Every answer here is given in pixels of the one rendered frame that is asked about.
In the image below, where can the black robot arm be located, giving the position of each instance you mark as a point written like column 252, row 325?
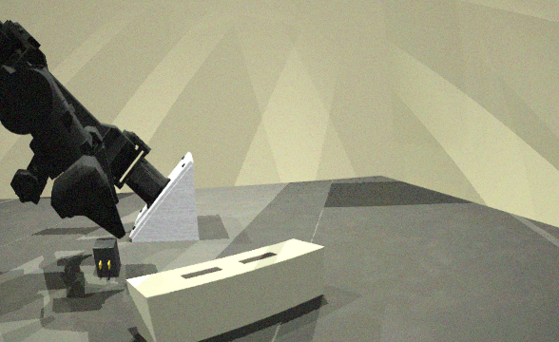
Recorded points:
column 29, row 92

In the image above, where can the black two-prong charger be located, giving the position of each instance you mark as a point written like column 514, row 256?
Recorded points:
column 106, row 257

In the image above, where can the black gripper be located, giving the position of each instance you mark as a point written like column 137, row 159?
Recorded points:
column 86, row 187

